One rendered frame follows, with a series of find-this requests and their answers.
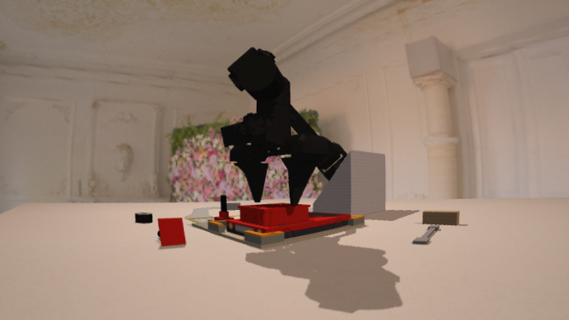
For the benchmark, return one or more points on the black short cylinder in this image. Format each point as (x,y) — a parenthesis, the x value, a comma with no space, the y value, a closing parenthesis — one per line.
(143,217)

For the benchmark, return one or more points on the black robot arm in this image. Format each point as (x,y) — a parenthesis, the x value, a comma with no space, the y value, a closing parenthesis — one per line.
(257,73)

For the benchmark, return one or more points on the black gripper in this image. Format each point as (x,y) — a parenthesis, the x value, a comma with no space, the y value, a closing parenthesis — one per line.
(304,150)

